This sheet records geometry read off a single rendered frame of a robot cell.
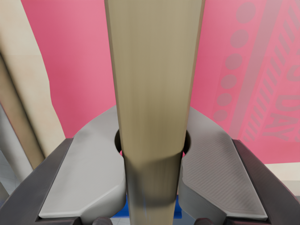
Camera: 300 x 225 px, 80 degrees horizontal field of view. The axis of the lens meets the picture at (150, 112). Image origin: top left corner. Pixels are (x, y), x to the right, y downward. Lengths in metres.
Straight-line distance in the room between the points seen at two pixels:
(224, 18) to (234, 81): 0.09
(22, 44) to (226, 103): 0.30
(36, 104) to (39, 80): 0.04
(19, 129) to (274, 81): 0.39
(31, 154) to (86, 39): 0.22
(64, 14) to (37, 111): 0.16
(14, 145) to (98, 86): 0.17
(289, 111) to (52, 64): 0.37
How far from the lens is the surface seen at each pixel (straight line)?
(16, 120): 0.34
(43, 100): 0.33
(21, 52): 0.31
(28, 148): 0.37
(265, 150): 0.40
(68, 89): 0.30
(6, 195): 0.46
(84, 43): 0.27
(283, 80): 0.33
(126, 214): 0.41
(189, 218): 0.76
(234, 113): 0.32
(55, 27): 0.28
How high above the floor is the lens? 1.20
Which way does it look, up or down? 58 degrees down
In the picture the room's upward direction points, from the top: 179 degrees counter-clockwise
